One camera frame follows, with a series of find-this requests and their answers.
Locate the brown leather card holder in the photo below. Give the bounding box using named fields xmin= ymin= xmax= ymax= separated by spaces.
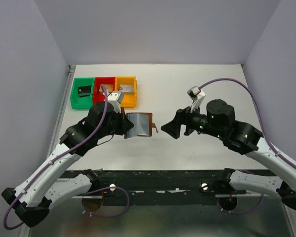
xmin=124 ymin=112 xmax=159 ymax=139

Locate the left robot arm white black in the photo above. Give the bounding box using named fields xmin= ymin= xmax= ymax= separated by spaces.
xmin=1 ymin=100 xmax=134 ymax=227

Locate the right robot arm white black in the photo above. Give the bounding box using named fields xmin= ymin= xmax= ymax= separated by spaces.
xmin=161 ymin=99 xmax=296 ymax=210

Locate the gold card in red bin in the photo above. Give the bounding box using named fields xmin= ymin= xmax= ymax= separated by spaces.
xmin=99 ymin=84 xmax=113 ymax=94

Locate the silver card in yellow bin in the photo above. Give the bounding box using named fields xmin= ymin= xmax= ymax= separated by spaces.
xmin=119 ymin=84 xmax=135 ymax=94

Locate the black card in green bin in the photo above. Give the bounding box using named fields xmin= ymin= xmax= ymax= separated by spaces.
xmin=78 ymin=85 xmax=92 ymax=97

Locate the green plastic bin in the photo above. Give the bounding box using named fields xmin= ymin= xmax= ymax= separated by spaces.
xmin=70 ymin=78 xmax=95 ymax=110

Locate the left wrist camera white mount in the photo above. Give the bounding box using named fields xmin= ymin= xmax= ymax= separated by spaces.
xmin=108 ymin=91 xmax=124 ymax=113

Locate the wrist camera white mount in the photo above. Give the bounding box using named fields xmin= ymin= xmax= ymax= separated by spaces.
xmin=187 ymin=86 xmax=206 ymax=113
xmin=108 ymin=91 xmax=124 ymax=113

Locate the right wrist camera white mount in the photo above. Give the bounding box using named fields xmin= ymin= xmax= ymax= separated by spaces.
xmin=187 ymin=86 xmax=206 ymax=113

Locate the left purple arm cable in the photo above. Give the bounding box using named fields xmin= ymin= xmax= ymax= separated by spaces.
xmin=2 ymin=84 xmax=110 ymax=231

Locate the left aluminium side rail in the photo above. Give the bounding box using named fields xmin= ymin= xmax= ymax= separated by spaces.
xmin=45 ymin=65 xmax=76 ymax=159

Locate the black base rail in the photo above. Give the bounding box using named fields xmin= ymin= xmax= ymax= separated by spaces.
xmin=71 ymin=169 xmax=269 ymax=207

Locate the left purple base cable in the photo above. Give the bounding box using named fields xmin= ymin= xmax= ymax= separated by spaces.
xmin=82 ymin=186 xmax=131 ymax=218

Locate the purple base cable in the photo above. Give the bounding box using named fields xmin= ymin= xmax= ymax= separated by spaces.
xmin=216 ymin=192 xmax=263 ymax=215
xmin=82 ymin=186 xmax=131 ymax=218

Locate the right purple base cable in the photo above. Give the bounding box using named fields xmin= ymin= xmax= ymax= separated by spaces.
xmin=216 ymin=192 xmax=263 ymax=215

